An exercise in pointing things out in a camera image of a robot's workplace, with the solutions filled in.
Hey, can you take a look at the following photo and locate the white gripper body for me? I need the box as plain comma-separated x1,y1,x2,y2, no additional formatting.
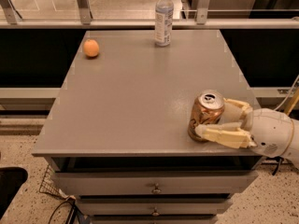
244,108,294,158

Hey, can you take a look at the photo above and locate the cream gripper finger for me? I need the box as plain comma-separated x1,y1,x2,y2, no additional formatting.
222,99,253,122
195,122,256,148

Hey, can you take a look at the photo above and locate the orange soda can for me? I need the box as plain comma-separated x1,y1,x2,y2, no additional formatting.
188,90,224,142

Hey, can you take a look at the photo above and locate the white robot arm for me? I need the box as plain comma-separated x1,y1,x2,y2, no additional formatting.
195,99,299,168

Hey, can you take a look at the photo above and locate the top drawer metal knob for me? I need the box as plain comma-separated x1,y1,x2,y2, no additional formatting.
151,184,162,195

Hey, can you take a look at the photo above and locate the drawer metal knob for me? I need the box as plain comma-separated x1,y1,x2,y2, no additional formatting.
151,184,162,195
151,207,160,217

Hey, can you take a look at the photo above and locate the grey drawer cabinet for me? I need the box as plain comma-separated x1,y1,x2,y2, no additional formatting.
34,30,261,224

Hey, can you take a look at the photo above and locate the clear plastic water bottle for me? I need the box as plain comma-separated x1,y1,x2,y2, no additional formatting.
154,0,174,47

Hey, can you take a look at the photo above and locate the orange fruit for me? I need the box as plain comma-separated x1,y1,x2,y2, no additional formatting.
83,39,99,58

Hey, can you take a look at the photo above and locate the black chair seat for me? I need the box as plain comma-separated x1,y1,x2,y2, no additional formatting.
0,167,28,219

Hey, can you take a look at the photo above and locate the metal window railing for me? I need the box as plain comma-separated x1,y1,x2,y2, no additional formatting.
0,0,299,29

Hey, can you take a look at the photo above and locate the yellow stand frame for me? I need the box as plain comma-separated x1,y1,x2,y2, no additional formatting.
284,88,299,116

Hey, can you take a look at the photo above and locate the black floor cable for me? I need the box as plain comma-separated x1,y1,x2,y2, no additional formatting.
48,198,82,224

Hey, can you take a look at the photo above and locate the wire mesh basket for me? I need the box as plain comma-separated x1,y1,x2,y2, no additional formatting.
39,165,68,200

